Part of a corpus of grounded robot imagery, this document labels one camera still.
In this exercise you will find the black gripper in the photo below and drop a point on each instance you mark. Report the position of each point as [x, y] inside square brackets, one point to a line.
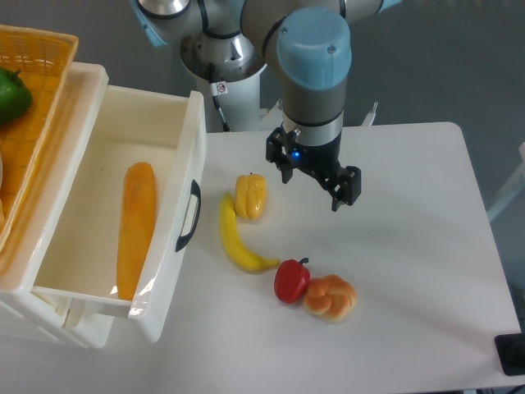
[314, 150]

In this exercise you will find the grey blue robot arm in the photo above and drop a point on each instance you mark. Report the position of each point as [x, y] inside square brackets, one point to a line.
[306, 44]

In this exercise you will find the white drawer cabinet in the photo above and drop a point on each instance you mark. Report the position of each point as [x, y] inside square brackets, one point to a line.
[26, 312]

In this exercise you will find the yellow bell pepper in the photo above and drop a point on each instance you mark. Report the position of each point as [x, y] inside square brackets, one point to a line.
[250, 195]

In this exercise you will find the white clamp behind table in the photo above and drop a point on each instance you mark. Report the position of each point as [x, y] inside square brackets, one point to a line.
[371, 116]

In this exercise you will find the yellow banana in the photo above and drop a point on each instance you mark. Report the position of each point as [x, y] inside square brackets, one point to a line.
[235, 249]

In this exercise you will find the red bell pepper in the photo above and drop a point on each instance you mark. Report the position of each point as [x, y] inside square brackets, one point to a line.
[291, 280]

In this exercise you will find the braided bread roll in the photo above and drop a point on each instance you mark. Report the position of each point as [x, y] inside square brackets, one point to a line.
[330, 298]

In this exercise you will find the orange long bread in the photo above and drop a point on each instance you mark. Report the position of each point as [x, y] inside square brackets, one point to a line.
[138, 218]

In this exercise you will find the black device at edge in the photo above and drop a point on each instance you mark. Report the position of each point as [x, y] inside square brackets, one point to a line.
[510, 350]

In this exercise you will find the orange plastic basket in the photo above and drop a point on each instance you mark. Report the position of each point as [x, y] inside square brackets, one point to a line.
[44, 59]

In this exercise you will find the green bell pepper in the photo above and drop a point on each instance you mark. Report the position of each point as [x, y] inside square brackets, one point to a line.
[15, 96]

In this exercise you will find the white frame at right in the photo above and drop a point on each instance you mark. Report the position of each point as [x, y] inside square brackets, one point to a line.
[510, 189]

